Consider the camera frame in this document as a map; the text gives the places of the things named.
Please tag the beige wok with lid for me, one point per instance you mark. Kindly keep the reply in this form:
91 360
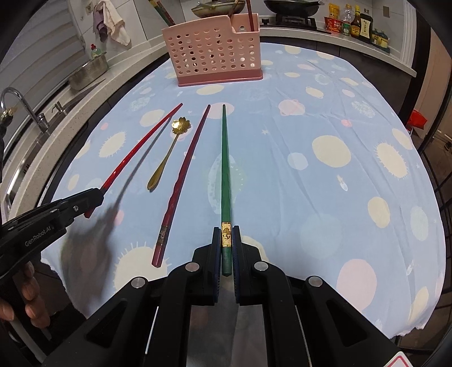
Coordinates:
217 9

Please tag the purple hanging cloth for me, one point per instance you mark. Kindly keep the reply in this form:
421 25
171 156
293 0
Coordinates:
100 24

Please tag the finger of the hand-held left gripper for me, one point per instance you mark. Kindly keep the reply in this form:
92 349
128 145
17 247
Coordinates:
81 203

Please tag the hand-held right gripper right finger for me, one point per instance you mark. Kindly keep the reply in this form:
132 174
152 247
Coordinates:
236 254

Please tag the black framed glass door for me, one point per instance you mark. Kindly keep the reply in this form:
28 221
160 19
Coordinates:
438 106

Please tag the pink perforated utensil holder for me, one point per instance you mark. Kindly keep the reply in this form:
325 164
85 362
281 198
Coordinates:
208 53

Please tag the small chrome soap dispenser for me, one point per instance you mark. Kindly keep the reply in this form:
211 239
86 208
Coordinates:
59 107

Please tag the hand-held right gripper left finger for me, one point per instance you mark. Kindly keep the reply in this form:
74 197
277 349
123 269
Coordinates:
216 254

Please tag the yellow seasoning packet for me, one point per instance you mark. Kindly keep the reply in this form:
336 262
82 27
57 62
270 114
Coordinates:
334 11

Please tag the steel sink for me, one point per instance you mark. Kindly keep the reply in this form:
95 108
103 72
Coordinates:
70 102

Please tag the red plastic bag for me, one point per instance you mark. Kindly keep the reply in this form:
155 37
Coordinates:
418 120

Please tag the white hanging towel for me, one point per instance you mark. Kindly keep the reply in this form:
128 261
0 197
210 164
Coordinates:
118 24

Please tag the green dish soap bottle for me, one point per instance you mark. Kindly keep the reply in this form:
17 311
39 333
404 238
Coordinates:
95 53

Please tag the slim dark sauce bottle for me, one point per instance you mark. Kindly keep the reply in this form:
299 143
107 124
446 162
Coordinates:
355 23

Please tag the black wok with lid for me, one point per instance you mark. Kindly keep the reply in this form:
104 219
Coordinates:
293 7

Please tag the brass tap nozzle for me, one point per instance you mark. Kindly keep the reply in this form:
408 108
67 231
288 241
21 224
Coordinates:
7 118

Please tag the person's left hand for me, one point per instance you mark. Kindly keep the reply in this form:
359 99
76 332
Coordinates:
33 293

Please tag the maroon chopstick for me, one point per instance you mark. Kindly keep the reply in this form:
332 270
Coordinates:
249 12
183 169

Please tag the steel colander pot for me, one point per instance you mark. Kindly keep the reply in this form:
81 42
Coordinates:
88 72

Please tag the black gas stove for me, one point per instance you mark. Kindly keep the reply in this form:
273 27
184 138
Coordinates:
293 21

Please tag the blue spotted tablecloth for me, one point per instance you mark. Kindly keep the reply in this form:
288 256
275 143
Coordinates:
300 194

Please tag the small dark seasoning jars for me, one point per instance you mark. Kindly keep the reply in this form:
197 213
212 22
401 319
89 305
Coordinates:
381 39

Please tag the chrome kitchen faucet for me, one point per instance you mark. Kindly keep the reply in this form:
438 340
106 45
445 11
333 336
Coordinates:
31 109

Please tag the gold flower spoon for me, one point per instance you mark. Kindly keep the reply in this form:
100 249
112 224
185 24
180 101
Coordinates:
180 124

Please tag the red seasoning container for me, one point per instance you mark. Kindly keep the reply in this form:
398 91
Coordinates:
333 25

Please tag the large dark sauce bottle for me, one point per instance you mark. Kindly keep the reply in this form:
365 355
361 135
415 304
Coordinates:
366 26

